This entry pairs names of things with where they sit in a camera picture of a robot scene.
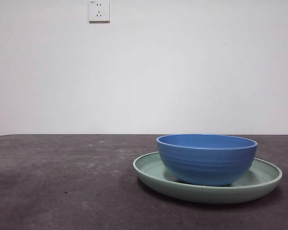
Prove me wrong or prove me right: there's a blue ribbed bowl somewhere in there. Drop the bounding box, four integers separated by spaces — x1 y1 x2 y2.
156 134 258 187

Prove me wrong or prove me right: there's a pale green round plate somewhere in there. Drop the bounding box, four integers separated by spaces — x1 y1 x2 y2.
132 151 283 205

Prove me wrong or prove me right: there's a white wall socket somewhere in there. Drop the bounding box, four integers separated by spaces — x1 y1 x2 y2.
88 0 110 24

